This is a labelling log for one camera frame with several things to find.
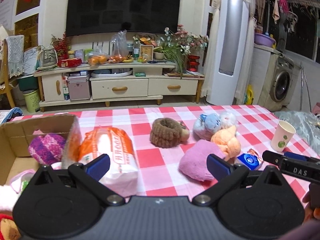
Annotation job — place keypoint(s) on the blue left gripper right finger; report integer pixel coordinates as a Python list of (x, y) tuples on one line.
[(218, 168)]

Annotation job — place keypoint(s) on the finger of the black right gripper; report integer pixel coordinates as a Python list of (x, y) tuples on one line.
[(272, 157)]

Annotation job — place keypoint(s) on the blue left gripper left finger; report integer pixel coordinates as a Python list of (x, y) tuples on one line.
[(98, 167)]

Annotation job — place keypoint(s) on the purple knitted yarn ball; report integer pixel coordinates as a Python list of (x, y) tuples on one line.
[(47, 149)]

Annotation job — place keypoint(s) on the green white sponge cloth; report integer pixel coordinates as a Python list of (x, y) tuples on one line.
[(24, 183)]

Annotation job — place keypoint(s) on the pink plush pillow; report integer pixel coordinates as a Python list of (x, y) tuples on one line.
[(194, 162)]

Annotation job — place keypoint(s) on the orange tissue pack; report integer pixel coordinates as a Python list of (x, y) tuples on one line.
[(122, 174)]

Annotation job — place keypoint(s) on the paper cup with green print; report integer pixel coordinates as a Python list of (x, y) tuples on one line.
[(283, 134)]

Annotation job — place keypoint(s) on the orange plush knot toy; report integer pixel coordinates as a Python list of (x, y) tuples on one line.
[(227, 142)]

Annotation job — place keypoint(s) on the blue grey plush toy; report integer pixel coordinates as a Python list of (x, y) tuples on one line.
[(207, 125)]

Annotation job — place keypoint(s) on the yellow toy on floor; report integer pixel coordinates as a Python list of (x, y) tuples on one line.
[(249, 97)]

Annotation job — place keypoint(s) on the pink checkered tablecloth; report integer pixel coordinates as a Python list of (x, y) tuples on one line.
[(158, 168)]

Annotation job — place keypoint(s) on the front loading washing machine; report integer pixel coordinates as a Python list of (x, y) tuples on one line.
[(279, 83)]

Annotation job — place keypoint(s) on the pink storage box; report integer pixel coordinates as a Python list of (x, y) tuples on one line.
[(79, 88)]

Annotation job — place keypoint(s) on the open cardboard box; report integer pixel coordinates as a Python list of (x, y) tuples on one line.
[(16, 137)]

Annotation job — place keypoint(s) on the white plush toy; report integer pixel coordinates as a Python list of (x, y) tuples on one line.
[(11, 192)]

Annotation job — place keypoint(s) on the cream TV cabinet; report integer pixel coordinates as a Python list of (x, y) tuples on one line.
[(119, 82)]

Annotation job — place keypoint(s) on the green patterned waste bin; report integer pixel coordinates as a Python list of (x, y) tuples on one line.
[(32, 100)]

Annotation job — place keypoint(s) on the blue cloth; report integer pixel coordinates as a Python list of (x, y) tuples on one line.
[(7, 115)]

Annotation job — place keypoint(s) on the red vase stand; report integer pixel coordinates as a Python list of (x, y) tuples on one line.
[(193, 63)]

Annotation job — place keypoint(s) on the red snack box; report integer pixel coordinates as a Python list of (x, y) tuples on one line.
[(70, 63)]

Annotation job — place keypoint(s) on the bag of oranges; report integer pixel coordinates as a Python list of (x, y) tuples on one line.
[(96, 58)]

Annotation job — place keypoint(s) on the banana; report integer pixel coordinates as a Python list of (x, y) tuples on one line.
[(128, 60)]

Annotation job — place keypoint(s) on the clear plastic bag of fruit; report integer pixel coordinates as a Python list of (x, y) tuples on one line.
[(119, 44)]

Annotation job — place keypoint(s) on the white standing air conditioner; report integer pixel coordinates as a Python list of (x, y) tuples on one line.
[(227, 66)]

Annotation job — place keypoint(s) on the purple plastic basin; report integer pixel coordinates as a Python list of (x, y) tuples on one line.
[(263, 40)]

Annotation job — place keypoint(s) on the wooden dining chair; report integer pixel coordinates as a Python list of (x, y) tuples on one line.
[(7, 83)]

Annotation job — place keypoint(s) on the glass kettle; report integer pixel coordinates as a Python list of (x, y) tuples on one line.
[(46, 58)]

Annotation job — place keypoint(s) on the green glass bottle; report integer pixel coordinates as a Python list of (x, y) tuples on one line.
[(136, 49)]

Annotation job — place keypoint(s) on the potted green plant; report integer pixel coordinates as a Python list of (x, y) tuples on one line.
[(175, 53)]

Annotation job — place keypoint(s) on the framed picture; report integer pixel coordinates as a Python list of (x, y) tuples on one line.
[(146, 53)]

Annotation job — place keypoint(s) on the red berry decoration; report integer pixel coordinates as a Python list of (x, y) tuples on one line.
[(61, 46)]

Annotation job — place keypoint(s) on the pink flower bouquet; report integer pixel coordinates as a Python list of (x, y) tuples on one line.
[(183, 41)]

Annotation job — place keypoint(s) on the black flat screen television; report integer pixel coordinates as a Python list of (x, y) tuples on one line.
[(111, 16)]

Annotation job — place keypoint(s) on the brown knitted ring toy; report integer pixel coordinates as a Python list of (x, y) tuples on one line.
[(168, 133)]

